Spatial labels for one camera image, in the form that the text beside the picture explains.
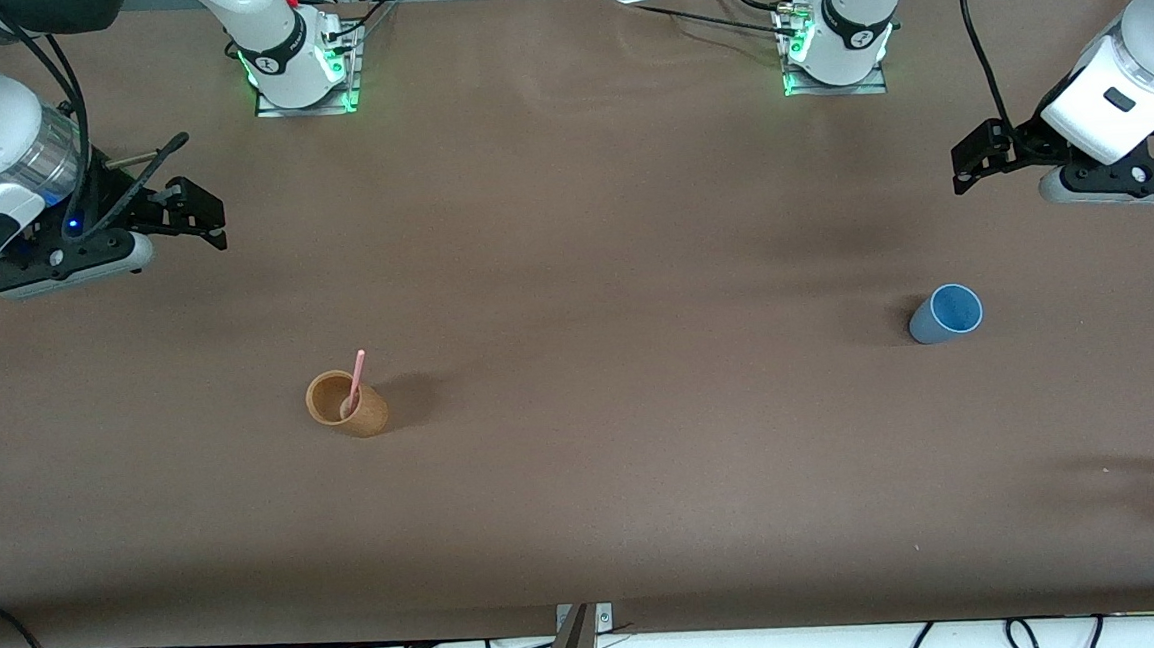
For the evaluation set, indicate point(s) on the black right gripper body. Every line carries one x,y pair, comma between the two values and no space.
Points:
115,204

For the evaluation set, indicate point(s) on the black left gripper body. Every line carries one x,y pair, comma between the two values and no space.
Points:
1025,141

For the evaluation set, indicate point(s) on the blue cup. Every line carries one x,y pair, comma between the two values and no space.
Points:
952,311

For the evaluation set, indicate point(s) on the pink chopstick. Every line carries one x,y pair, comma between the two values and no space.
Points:
358,372

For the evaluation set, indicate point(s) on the brown wooden cup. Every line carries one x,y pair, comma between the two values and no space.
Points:
367,417

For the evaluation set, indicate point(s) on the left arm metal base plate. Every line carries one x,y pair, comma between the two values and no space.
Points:
875,80

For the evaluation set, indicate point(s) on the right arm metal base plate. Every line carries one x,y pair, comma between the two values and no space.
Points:
353,67

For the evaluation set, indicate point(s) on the metal table edge bracket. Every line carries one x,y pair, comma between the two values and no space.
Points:
605,618

